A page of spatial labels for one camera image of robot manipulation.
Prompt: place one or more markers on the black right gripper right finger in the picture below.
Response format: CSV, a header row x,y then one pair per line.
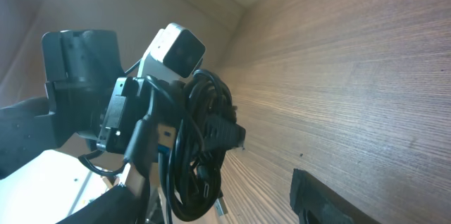
x,y
314,202

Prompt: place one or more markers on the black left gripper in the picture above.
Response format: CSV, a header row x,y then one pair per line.
x,y
134,111

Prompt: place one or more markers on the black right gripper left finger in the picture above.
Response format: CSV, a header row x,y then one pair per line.
x,y
117,206

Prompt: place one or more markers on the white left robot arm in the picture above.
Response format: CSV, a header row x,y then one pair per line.
x,y
82,67

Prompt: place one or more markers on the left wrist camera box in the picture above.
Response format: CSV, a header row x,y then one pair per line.
x,y
173,54

